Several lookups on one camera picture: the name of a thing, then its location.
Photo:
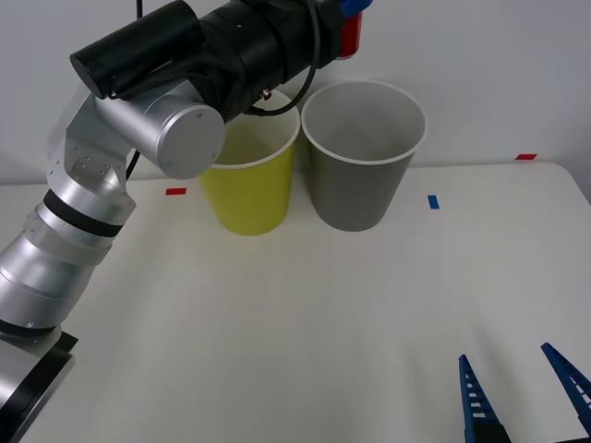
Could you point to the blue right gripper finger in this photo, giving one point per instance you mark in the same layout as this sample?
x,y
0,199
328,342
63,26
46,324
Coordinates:
x,y
572,378
475,415

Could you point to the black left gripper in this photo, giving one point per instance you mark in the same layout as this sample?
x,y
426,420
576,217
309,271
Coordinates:
x,y
295,37

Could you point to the red drink can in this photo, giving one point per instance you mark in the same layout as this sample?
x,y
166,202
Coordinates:
x,y
352,39

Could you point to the silver and black left arm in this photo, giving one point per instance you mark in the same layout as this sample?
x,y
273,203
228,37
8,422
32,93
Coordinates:
x,y
152,124

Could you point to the grey plastic bin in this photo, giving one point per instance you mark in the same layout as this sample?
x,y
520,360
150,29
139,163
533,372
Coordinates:
x,y
355,198

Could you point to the yellow-green plastic bin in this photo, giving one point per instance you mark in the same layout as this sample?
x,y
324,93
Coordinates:
x,y
254,198

